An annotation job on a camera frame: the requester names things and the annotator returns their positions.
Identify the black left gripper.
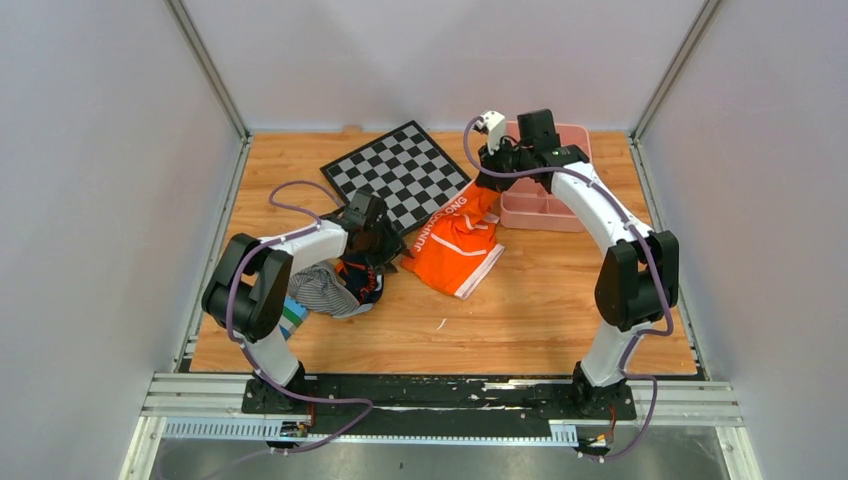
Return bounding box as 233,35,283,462
362,215,415,276

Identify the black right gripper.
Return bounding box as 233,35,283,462
477,135,533,194

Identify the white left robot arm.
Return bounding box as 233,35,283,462
201,189,409,413

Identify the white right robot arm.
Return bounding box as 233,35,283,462
464,109,679,418

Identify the grey striped underwear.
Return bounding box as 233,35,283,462
288,261,360,317

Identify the pink compartment tray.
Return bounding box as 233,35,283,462
498,121,602,233

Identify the black white checkerboard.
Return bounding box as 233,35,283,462
320,121,471,235

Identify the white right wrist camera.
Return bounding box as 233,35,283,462
472,110,507,154

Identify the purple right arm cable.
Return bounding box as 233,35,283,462
462,116,676,462

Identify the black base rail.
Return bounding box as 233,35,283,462
240,374,636,435

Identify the white slotted cable duct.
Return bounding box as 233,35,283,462
160,417,578,447

